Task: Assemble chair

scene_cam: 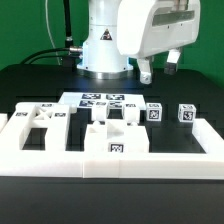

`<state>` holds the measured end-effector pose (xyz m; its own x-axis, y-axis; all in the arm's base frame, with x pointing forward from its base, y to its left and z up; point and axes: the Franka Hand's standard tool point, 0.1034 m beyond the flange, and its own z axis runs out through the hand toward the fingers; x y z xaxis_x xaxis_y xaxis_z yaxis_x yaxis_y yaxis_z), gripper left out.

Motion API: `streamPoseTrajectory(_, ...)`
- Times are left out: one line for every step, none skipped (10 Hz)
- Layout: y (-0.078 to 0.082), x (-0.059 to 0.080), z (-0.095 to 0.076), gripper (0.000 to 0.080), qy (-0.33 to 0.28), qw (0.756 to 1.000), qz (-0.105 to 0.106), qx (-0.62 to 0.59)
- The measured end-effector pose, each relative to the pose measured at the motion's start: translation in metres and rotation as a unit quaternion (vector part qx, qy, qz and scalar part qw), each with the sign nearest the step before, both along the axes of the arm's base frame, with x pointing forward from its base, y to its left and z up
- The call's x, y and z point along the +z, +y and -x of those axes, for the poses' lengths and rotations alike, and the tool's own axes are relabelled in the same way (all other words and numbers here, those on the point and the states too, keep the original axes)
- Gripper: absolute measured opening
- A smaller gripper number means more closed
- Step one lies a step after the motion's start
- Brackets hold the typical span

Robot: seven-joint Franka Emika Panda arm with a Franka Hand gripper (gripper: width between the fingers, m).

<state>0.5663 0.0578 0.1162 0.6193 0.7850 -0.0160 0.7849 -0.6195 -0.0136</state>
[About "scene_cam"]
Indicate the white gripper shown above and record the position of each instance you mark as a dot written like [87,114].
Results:
[148,27]

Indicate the white chair seat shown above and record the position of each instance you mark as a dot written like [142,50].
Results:
[116,135]

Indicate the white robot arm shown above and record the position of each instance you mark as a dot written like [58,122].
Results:
[101,58]

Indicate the white U-shaped obstacle fence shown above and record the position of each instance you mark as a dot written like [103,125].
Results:
[209,165]

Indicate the white part left edge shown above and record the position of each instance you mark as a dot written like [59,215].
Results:
[3,120]

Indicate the white marker base plate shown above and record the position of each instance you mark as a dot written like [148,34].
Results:
[115,101]

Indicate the white chair back frame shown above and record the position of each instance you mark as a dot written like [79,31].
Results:
[53,117]

